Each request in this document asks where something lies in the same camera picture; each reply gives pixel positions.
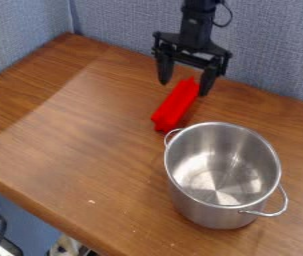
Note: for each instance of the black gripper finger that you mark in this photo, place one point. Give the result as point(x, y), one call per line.
point(165, 64)
point(207, 80)

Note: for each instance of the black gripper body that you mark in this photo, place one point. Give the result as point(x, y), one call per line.
point(191, 46)

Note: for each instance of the red plastic block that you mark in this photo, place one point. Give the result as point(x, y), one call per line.
point(175, 105)

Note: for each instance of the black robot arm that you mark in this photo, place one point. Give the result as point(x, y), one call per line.
point(201, 4)

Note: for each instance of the stainless steel pot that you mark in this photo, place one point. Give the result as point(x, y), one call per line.
point(223, 172)

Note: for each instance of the pale object under table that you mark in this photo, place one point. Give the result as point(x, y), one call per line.
point(68, 247)

